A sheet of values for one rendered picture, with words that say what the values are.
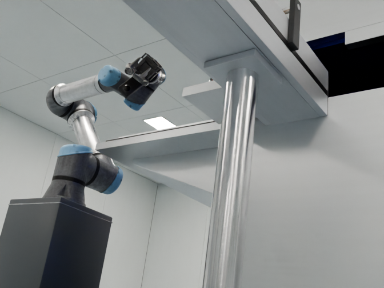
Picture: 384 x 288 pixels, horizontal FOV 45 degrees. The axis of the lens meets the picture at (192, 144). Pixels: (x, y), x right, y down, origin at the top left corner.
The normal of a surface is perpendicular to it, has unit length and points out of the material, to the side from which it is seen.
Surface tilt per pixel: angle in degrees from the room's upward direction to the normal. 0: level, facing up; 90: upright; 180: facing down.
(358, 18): 90
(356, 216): 90
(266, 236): 90
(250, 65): 180
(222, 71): 180
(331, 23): 90
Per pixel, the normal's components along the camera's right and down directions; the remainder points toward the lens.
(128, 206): 0.81, -0.12
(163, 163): -0.58, -0.37
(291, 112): -0.13, 0.92
